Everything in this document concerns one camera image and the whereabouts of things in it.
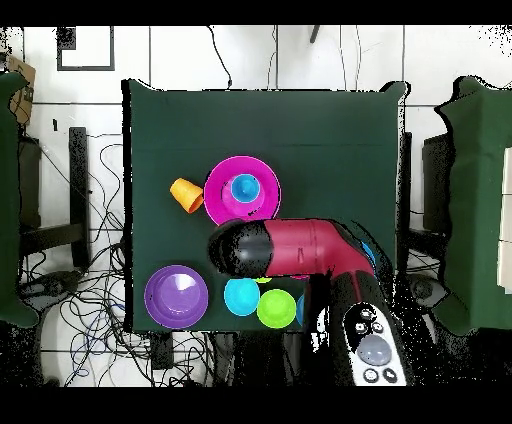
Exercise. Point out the blue cup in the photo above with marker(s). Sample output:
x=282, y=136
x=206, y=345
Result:
x=245, y=188

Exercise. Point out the large pink bowl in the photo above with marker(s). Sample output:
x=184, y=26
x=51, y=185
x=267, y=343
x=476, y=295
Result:
x=218, y=200

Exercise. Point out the orange cup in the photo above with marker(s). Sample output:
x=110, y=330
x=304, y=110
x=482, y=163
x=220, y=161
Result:
x=186, y=194

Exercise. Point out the small cyan bowl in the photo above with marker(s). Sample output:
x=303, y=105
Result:
x=241, y=296

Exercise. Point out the large blue bowl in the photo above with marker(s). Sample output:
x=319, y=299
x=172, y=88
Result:
x=368, y=252

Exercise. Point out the large purple bowl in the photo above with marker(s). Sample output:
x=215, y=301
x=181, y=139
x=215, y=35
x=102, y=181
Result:
x=176, y=308

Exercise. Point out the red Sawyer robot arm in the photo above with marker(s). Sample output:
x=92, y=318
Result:
x=312, y=244

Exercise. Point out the green cup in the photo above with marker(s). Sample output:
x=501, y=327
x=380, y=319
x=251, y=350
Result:
x=263, y=280

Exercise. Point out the small green bowl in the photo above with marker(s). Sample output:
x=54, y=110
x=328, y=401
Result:
x=276, y=308

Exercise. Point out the small blue bowl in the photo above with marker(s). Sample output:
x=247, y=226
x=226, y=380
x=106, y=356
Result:
x=300, y=310

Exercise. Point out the dark green tablecloth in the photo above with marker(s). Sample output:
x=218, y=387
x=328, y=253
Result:
x=320, y=120

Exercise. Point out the dark grey machine base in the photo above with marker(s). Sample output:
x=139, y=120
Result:
x=56, y=284
x=426, y=290

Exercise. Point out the green cloth side table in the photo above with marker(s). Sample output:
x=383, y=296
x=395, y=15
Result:
x=8, y=200
x=476, y=200

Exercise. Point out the white stacked boxes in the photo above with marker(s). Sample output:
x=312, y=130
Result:
x=507, y=180

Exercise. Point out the cardboard box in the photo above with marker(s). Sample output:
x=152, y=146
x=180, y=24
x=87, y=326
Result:
x=22, y=72

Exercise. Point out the black pedestal column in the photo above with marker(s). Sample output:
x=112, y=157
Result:
x=256, y=360

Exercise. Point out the black metal frame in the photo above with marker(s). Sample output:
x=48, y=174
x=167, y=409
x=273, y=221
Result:
x=79, y=180
x=436, y=180

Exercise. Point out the black floor marker frame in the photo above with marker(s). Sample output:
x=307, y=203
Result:
x=66, y=38

